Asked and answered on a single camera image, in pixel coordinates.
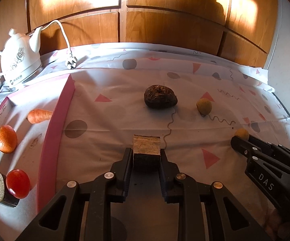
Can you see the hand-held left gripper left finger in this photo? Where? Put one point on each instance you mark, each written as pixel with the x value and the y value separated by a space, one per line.
pixel 126 170

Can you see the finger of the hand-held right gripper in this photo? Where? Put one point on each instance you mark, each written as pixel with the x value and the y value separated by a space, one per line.
pixel 273 148
pixel 240 144

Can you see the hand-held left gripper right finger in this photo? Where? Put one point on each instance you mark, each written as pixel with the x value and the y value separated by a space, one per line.
pixel 166 173

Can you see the small beige longan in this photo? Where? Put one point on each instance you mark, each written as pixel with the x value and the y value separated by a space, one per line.
pixel 243 133
pixel 204 106

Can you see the square dark-skinned cut chunk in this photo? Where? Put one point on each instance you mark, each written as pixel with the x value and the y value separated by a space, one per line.
pixel 146 155

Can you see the pink tray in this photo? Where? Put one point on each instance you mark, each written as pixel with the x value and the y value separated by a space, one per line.
pixel 57 120

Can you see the orange carrot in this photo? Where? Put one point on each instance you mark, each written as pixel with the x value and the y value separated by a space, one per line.
pixel 38 116

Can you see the red tomato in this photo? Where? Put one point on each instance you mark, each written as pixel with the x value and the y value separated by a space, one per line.
pixel 19 182

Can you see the orange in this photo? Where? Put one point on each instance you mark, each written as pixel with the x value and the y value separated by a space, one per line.
pixel 7 140

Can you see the dark wrinkled avocado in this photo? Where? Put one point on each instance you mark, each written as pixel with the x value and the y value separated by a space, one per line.
pixel 160 96

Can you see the patterned white tablecloth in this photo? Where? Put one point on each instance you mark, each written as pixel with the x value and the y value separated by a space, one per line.
pixel 135 80

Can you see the wooden cabinet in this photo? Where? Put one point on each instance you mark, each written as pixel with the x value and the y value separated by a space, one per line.
pixel 160 30

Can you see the white ceramic electric kettle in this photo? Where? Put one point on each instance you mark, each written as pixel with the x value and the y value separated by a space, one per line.
pixel 17 57

